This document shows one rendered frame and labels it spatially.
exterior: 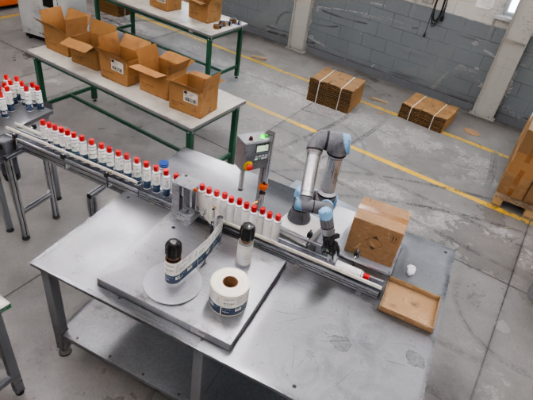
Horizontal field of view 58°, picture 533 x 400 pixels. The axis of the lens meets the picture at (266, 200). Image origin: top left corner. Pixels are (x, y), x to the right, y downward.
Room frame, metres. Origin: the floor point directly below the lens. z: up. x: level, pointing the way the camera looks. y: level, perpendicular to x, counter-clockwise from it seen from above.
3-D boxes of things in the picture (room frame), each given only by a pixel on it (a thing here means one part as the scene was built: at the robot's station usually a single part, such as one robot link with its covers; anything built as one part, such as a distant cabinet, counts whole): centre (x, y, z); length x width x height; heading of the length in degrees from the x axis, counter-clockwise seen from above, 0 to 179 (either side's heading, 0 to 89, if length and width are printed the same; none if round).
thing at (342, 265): (1.99, -0.55, 0.91); 0.20 x 0.05 x 0.05; 70
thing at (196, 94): (3.90, 0.78, 0.97); 0.51 x 0.39 x 0.37; 157
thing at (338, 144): (2.42, -0.36, 1.26); 0.15 x 0.12 x 0.55; 87
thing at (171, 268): (1.70, 0.42, 1.04); 0.09 x 0.09 x 0.29
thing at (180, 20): (6.71, 1.79, 0.39); 2.20 x 0.80 x 0.78; 62
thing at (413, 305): (1.87, -0.89, 0.85); 0.30 x 0.26 x 0.04; 70
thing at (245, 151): (2.33, 0.12, 1.38); 0.17 x 0.10 x 0.19; 125
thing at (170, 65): (4.12, 1.13, 0.96); 0.53 x 0.45 x 0.37; 154
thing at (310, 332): (2.07, -0.04, 0.82); 2.10 x 1.50 x 0.02; 70
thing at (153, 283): (1.70, 0.42, 0.89); 0.31 x 0.31 x 0.01
